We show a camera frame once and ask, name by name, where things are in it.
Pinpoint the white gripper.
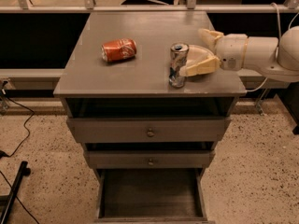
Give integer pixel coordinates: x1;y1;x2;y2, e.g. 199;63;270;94
179;28;248;77

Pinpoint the grey metal railing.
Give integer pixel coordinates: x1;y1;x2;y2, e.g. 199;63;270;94
0;0;299;91

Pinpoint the grey open bottom drawer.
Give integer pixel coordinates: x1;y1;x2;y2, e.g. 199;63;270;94
95;169;208;224

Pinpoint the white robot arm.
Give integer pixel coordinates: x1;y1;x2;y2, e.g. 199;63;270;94
179;26;299;82

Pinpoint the orange soda can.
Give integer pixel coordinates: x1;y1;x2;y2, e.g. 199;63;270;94
101;38;136;63

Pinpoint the black stand leg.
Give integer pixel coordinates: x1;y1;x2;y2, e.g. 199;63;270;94
0;161;31;224

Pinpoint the black floor cable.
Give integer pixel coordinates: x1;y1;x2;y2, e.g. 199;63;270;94
0;91;36;159

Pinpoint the white paper bowl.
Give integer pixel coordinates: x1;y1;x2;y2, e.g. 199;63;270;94
187;45;215;68

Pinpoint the silver redbull can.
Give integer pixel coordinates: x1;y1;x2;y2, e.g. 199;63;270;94
169;43;189;88

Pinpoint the grey wooden drawer cabinet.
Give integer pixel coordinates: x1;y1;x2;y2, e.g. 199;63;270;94
52;10;247;224

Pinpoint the grey top drawer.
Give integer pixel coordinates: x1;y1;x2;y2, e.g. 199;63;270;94
66;117;231;143

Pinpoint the grey middle drawer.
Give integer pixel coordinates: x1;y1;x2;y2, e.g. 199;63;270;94
83;150;215;169

